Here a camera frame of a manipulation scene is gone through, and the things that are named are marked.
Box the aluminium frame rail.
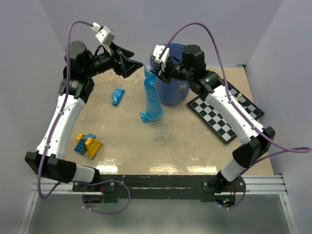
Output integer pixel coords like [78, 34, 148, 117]
[30, 175, 288, 195]

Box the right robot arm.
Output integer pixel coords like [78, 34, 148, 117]
[152, 45, 275, 193]

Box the blue trash bag roll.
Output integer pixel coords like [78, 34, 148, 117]
[112, 87, 125, 106]

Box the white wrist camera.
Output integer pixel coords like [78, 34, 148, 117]
[92, 22, 116, 48]
[152, 45, 170, 71]

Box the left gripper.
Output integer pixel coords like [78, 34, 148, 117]
[84, 41, 143, 78]

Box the purple cable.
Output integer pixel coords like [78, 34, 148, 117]
[38, 20, 131, 215]
[159, 22, 312, 210]

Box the yellow blue toy block pile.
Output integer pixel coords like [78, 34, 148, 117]
[74, 133, 103, 160]

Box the blue plastic trash bin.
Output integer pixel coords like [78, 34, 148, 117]
[155, 43, 190, 106]

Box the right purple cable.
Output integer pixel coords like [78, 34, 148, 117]
[159, 22, 312, 210]

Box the single blue trash bag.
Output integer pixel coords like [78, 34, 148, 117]
[139, 65, 163, 123]

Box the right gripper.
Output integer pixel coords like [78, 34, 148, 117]
[150, 58, 193, 85]

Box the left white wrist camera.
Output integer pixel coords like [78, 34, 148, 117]
[92, 22, 116, 48]

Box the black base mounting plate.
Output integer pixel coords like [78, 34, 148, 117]
[73, 175, 246, 204]

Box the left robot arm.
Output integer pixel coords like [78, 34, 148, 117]
[25, 41, 143, 191]

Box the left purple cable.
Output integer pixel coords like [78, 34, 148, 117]
[38, 20, 131, 215]

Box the white chess piece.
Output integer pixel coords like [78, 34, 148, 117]
[236, 93, 242, 101]

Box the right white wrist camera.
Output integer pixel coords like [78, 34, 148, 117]
[152, 45, 170, 71]

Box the black white chessboard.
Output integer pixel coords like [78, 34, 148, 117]
[187, 82, 264, 144]

